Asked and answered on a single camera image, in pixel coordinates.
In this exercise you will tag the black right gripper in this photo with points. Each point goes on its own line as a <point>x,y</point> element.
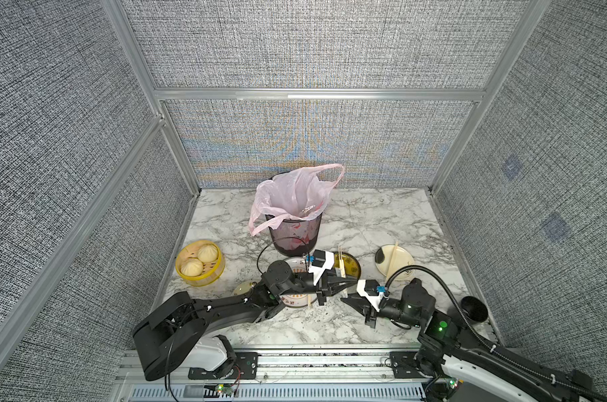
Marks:
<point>363,307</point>

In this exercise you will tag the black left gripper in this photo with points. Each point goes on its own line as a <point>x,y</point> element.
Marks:
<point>324,289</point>

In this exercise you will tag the clear chopstick wrapper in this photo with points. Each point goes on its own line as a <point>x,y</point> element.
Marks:
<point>308,210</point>

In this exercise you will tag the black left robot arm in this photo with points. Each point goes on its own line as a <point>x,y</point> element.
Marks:
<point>165,338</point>

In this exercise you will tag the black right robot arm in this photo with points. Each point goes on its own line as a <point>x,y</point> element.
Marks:
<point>450,349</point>

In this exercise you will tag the yellow dark patterned small plate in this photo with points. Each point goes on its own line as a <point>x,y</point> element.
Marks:
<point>352,266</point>

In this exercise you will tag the white plate with orange sunburst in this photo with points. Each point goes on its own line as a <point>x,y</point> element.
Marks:
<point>297,265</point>

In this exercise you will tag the cream plate with black patch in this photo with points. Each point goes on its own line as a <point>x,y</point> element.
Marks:
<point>403,258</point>

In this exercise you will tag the black mesh trash bin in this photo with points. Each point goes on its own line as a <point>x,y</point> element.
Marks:
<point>295,237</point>

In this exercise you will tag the cream small plate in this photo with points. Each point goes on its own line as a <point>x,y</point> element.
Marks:
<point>244,287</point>

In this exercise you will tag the pink plastic bin bag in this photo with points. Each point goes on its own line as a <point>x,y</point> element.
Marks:
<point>285,195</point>

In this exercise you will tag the black round object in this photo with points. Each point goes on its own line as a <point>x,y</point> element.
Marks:
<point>474,309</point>

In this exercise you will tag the yellow bamboo steamer basket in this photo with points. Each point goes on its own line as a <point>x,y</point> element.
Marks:
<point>212,272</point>

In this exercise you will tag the white steamed bun upper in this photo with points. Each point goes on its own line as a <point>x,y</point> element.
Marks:
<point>208,254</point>

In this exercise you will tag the white steamed bun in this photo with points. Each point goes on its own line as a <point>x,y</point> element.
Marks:
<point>208,254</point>
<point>192,267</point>

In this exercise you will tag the white steamed bun lower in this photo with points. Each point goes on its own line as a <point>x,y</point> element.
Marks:
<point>192,267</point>

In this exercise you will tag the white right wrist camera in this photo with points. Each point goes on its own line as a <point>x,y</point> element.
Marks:
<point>372,291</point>

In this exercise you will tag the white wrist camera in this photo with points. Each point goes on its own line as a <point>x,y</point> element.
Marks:
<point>372,291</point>
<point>319,263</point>

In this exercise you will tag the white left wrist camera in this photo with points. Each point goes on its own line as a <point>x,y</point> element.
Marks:
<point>319,263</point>

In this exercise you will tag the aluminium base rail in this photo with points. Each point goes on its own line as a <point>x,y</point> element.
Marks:
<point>350,372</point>

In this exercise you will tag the aluminium enclosure frame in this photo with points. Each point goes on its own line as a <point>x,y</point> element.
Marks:
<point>472,132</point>

